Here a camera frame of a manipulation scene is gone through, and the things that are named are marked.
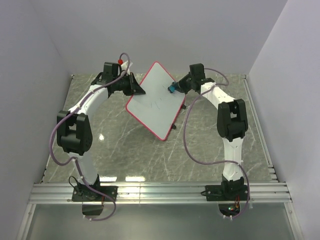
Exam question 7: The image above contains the aluminium side rail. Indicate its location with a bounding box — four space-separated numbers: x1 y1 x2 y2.
242 74 279 182

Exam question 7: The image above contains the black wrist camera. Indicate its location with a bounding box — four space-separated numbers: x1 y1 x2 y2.
189 63 206 80
103 62 121 78

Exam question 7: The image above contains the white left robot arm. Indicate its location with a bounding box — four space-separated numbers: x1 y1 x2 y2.
54 59 146 202

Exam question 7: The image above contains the blue whiteboard eraser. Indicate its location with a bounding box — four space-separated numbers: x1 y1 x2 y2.
167 81 178 93

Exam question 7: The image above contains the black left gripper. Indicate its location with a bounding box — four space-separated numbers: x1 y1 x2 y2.
114 73 146 97

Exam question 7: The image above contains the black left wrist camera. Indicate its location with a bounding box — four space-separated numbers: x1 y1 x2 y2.
103 62 121 78

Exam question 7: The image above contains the red framed whiteboard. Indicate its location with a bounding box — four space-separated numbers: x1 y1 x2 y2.
125 61 186 141

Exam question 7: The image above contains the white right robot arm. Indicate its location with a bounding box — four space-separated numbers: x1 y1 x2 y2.
168 63 250 202

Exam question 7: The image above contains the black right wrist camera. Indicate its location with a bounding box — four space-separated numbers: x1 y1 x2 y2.
189 63 206 80

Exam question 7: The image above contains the aluminium mounting rail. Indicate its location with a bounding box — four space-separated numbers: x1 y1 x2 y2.
28 181 292 205

